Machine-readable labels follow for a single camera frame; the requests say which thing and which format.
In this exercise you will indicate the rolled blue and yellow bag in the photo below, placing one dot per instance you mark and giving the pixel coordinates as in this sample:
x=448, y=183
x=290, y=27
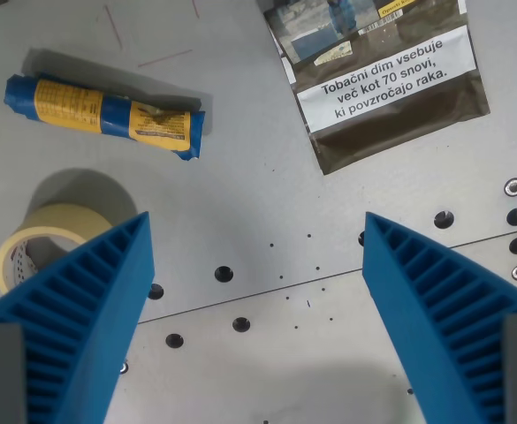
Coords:
x=103, y=113

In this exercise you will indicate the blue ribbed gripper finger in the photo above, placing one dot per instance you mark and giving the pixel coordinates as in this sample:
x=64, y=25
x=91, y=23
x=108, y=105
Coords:
x=81, y=309
x=421, y=309

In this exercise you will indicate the beige masking tape roll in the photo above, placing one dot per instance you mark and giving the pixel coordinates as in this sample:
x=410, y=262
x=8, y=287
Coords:
x=41, y=238

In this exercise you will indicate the brown tobacco pouch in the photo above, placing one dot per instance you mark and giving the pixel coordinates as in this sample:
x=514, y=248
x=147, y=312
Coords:
x=386, y=88

